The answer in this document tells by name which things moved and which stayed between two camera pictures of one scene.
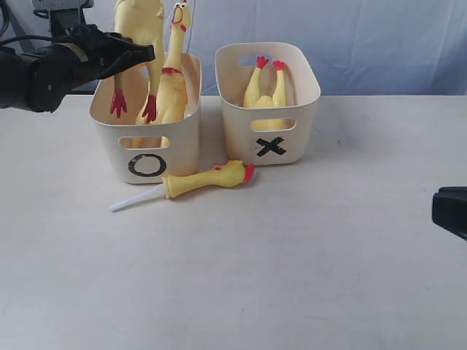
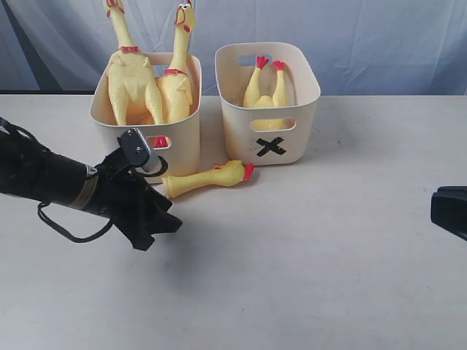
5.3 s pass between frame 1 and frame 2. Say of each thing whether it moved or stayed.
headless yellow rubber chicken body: stayed
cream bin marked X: stayed
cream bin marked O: stayed
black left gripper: moved
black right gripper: stayed
